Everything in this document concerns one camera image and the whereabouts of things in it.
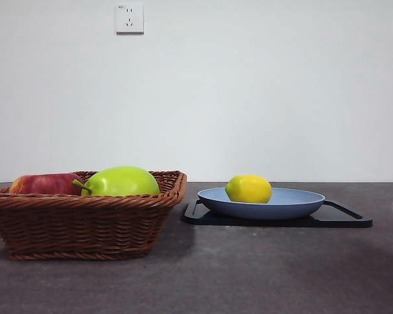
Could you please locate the blue round plate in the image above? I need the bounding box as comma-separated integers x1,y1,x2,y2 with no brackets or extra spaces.
196,186,326,220

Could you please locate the brown woven wicker basket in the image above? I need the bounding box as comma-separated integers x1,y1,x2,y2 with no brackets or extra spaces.
0,169,188,262

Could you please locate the black rectangular tray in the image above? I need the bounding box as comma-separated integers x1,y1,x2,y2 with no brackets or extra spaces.
182,200,374,229

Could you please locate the yellow green lemon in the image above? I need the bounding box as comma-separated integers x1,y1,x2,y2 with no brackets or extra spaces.
225,174,272,204

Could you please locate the white wall power socket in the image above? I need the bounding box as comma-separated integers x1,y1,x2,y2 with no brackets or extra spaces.
115,3,145,35

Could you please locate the green pear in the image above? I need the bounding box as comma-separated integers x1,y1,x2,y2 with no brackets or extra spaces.
73,166,160,197

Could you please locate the red apple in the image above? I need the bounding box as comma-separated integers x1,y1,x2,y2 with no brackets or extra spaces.
9,173,85,196

